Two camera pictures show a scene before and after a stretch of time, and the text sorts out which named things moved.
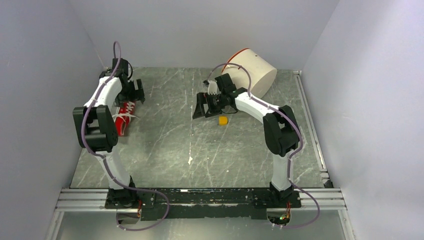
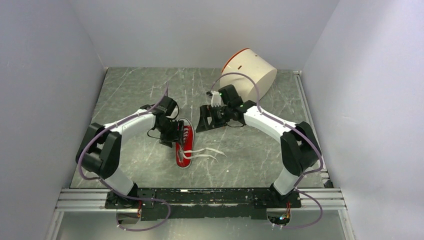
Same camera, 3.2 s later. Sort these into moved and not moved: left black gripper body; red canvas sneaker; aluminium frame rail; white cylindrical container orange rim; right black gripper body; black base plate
Moved: left black gripper body; right black gripper body; red canvas sneaker
Not moved: aluminium frame rail; black base plate; white cylindrical container orange rim
